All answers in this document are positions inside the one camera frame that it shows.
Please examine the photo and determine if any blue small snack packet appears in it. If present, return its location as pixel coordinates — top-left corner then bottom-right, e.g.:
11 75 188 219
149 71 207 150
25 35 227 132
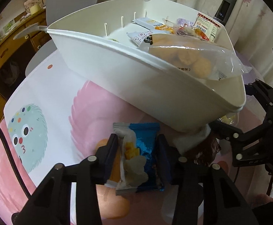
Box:
113 122 165 196

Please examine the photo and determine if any crab roe noodle snack bag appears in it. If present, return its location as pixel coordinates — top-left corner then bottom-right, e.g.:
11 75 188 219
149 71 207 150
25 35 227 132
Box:
139 34 252 81

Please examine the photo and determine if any orange dried fruit packet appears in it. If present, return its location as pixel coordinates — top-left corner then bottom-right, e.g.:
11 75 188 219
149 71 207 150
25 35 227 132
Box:
176 26 210 40

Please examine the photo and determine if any purple print cracker bag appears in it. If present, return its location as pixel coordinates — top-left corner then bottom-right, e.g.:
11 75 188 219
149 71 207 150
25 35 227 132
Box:
177 18 194 29

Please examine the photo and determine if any dark red candy packet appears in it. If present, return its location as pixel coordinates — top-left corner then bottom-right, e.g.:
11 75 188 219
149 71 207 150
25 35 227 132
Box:
194 133 221 166

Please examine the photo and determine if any grey white snack bag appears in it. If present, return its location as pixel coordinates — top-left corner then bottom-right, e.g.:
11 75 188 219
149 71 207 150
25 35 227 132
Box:
127 30 153 46

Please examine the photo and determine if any orange oats snack bar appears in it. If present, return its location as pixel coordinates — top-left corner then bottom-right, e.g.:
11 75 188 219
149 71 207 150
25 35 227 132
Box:
133 17 174 34

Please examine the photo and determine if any rice cracker pack upper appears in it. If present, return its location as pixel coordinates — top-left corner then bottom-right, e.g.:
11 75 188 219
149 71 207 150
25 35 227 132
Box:
219 113 238 125

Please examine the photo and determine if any cartoon printed play mat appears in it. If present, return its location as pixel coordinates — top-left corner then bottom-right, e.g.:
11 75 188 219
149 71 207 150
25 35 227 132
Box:
3 49 263 225

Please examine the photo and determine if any white plastic storage bin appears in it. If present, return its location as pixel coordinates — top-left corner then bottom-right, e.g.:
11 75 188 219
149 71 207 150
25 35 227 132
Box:
46 0 247 133

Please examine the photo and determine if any pink bed cover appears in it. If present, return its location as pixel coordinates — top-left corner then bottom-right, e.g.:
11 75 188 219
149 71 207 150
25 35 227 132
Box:
0 119 41 225

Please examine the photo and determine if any wooden desk with drawers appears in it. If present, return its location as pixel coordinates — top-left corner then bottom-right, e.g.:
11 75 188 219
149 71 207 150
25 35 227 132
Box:
0 9 51 122

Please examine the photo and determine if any grey office chair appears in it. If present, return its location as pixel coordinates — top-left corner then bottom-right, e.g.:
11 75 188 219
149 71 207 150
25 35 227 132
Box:
13 0 97 76

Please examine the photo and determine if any cream mug on desk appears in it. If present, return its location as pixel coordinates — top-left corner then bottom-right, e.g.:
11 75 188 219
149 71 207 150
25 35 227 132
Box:
29 4 43 15

